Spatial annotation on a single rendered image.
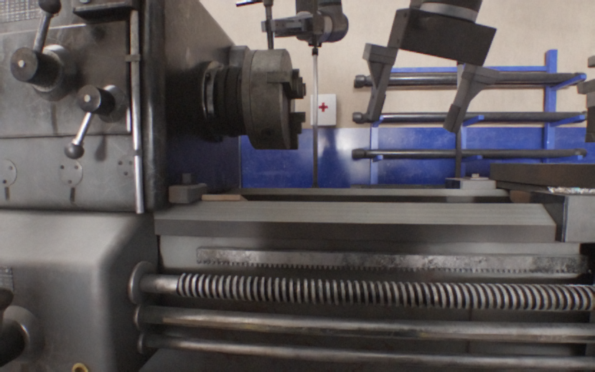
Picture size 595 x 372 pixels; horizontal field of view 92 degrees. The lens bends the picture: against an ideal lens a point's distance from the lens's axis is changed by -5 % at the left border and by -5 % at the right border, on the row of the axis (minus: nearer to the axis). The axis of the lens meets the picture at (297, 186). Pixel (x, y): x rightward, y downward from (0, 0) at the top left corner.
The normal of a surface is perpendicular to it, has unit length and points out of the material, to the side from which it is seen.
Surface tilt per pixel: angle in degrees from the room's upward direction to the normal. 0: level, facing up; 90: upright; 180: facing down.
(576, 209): 90
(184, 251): 90
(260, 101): 101
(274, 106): 107
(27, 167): 90
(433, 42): 113
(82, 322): 90
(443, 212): 36
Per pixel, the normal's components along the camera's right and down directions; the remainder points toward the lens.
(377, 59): 0.09, 0.47
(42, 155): -0.11, 0.07
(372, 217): -0.07, -0.77
